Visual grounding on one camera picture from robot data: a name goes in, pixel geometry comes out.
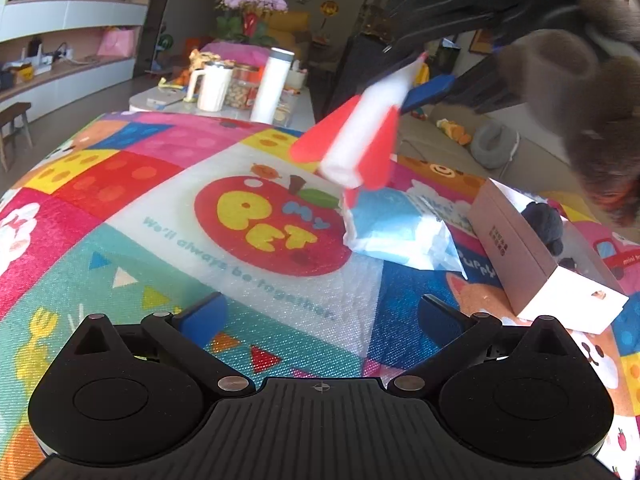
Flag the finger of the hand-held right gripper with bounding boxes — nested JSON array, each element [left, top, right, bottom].
[[382, 7, 522, 68], [400, 52, 527, 116]]

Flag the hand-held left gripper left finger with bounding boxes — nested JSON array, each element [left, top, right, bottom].
[[75, 292, 256, 397]]

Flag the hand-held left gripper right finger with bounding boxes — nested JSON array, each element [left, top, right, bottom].
[[387, 294, 571, 398]]

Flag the white roll with red ends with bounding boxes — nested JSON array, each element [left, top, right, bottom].
[[289, 52, 429, 206]]

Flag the pink cardboard box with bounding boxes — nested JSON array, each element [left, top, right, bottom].
[[467, 177, 630, 336]]

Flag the blue wipes packet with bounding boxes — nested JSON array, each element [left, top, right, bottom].
[[342, 187, 468, 281]]

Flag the black plush toy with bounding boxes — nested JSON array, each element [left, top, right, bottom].
[[520, 200, 567, 257]]

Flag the person's right hand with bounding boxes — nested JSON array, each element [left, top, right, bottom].
[[497, 0, 640, 229]]

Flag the orange plush toy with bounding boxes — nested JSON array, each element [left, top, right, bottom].
[[436, 119, 474, 147]]

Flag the beige sofa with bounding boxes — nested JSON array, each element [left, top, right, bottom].
[[395, 104, 576, 202]]

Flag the dark cabinet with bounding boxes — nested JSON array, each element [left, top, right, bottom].
[[320, 32, 416, 121]]

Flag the grey neck pillow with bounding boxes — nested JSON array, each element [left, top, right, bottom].
[[472, 122, 519, 170]]

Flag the colourful printed play mat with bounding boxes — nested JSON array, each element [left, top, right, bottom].
[[0, 110, 640, 480]]

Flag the yellow cushions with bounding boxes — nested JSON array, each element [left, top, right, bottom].
[[265, 10, 312, 62]]

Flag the white thermos bottle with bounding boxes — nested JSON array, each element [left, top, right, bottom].
[[249, 47, 296, 126]]

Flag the clear jar of nuts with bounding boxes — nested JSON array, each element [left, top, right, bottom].
[[225, 65, 261, 110]]

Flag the potted pink flowers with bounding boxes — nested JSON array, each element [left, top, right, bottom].
[[215, 0, 290, 47]]

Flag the white lidded mug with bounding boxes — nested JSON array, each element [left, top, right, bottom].
[[186, 60, 236, 113]]

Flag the white coffee table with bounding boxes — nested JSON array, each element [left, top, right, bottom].
[[129, 82, 317, 129]]

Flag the wooden stool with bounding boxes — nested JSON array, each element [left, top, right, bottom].
[[0, 102, 34, 171]]

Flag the pink gift bag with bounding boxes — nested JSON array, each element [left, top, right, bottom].
[[97, 27, 137, 58]]

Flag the white wall shelf unit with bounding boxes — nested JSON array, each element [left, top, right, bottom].
[[0, 0, 151, 122]]

